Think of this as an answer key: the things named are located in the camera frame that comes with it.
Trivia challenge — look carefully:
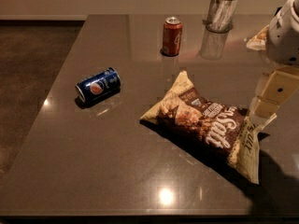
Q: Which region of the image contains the blue pepsi can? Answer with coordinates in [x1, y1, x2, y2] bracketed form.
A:
[75, 67, 121, 103]

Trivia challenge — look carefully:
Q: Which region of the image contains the orange soda can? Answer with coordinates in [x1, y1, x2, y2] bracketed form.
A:
[162, 17, 182, 56]

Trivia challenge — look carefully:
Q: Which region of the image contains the brown popcorn chip bag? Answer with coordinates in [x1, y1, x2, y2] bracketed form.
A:
[141, 71, 277, 184]

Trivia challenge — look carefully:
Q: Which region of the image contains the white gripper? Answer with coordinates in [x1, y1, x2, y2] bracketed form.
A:
[249, 0, 299, 119]

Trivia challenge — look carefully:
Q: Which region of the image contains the snack bag behind arm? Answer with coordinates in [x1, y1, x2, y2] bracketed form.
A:
[246, 25, 269, 51]

